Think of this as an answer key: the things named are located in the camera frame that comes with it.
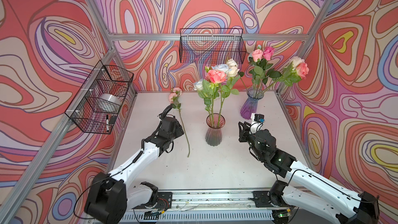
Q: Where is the purple glass vase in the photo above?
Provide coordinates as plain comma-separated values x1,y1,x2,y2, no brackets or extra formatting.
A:
240,88,264,120

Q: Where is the pale pink flower bunch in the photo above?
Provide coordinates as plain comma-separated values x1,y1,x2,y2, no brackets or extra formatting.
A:
169,87,191,158

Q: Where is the red glass vase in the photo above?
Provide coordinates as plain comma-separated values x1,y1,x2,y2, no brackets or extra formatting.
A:
205,114,226,146

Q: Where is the white blue rose stem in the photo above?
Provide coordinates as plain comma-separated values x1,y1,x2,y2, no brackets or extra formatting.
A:
194,79,214,127

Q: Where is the cream rose stem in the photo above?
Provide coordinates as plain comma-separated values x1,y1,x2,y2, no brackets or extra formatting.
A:
273,56,305,82
219,66,240,116

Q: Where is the salmon pink rose stem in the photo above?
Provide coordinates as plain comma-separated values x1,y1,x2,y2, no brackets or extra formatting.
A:
201,69,230,128

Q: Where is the coral pink rose stem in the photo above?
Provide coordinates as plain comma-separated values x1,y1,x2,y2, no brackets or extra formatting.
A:
263,61,309,92

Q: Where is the pale blue rose stem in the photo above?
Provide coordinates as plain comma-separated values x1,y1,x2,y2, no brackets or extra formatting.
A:
208,64,228,114

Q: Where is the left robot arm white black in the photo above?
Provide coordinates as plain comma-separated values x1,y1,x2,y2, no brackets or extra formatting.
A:
84,115,184,224

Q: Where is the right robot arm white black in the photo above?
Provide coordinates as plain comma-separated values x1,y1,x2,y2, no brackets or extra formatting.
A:
238,121,380,224

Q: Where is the black marker pen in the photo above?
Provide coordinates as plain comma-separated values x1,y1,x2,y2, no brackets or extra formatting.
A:
106,115,110,133

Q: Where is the silver tape roll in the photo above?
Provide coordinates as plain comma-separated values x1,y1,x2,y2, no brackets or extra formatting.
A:
97,93,122,113

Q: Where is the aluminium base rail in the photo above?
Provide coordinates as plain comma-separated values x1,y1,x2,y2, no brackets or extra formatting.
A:
86,188,336,212

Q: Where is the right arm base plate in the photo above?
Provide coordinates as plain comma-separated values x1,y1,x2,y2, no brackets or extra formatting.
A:
250,190,294,208

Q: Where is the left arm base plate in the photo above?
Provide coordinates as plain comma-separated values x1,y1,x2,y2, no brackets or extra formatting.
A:
134,191,173,211

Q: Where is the left black wire basket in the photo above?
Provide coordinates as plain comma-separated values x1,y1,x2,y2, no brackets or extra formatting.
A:
65,61,134,134

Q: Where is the black wire basket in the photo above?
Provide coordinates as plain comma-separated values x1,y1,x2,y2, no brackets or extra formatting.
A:
179,27,247,65
65,61,134,134

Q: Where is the back black wire basket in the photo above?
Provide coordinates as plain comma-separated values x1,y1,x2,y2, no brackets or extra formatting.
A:
179,27,247,65

